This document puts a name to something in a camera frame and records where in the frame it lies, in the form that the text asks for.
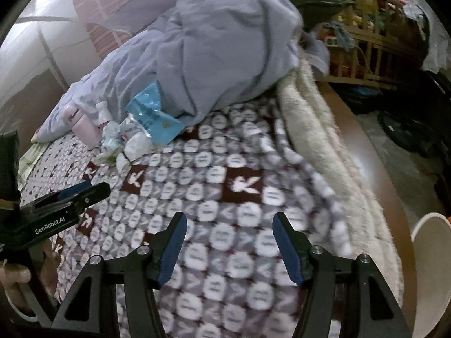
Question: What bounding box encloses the green white wrapper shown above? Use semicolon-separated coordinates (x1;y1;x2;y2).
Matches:
97;121;127;163

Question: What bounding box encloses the white tissue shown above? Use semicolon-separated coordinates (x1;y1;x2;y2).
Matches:
116;135;152;168

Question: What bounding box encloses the cream fleece blanket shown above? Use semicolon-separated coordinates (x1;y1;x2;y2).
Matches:
277;58;404;310

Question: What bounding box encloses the rabbit printed blanket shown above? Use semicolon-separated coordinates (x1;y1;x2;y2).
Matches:
17;97;353;338

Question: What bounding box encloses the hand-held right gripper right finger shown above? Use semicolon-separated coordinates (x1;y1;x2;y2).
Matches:
273;212;413;338

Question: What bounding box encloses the green plaid pillow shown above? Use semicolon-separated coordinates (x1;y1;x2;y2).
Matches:
17;141;48;191

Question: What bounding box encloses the pink thermos bottle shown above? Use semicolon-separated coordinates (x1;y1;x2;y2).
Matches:
61;105;101;148

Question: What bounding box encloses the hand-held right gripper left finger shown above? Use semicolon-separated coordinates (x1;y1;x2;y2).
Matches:
51;212;188;338

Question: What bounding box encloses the dark green pillow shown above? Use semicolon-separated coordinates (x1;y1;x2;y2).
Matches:
278;0;356;30

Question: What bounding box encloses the white mosquito net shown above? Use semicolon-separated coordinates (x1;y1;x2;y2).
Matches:
0;0;159;113

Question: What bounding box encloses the blue grey cloth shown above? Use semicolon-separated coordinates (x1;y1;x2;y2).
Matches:
324;21;353;48

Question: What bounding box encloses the white plastic bin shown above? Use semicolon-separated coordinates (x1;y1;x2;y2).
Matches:
410;213;451;338

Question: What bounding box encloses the black fan base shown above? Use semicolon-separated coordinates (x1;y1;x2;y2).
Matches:
377;111;445;155

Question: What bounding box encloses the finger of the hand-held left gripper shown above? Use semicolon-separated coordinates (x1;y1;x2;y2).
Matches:
35;181;92;206
61;183;111;215

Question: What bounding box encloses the pink striped curtain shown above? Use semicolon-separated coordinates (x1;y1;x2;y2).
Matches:
70;0;187;60

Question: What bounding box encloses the person's left hand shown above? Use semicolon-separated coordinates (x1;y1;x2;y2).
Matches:
0;243;61;310

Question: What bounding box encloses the wooden baby crib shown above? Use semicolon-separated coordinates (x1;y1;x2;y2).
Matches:
317;0;428;90

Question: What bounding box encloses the blue snack packet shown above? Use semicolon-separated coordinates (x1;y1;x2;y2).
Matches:
125;81;185;146

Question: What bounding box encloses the lavender duvet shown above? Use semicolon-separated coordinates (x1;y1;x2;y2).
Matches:
33;0;332;145

